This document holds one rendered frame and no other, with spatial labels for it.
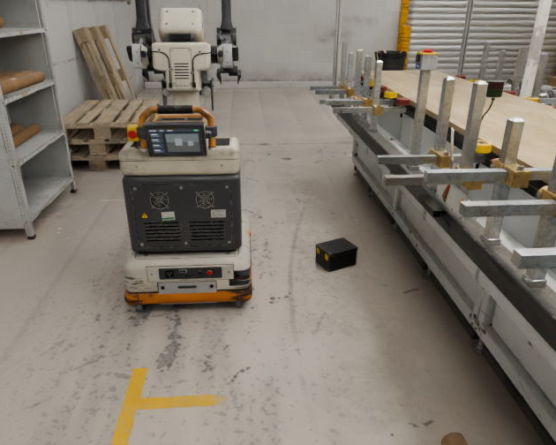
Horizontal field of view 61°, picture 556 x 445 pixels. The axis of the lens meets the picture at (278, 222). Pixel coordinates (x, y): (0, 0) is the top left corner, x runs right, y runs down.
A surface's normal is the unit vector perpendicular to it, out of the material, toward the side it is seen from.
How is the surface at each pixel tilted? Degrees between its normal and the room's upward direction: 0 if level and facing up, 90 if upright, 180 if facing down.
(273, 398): 0
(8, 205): 90
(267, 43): 90
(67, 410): 0
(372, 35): 90
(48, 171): 90
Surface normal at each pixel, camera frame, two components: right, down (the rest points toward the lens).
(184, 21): 0.05, -0.31
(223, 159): 0.07, 0.41
